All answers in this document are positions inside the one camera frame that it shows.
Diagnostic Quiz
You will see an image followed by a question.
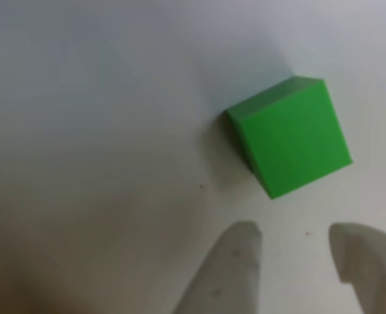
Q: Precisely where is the green cube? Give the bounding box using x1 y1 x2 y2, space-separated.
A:
224 75 354 200

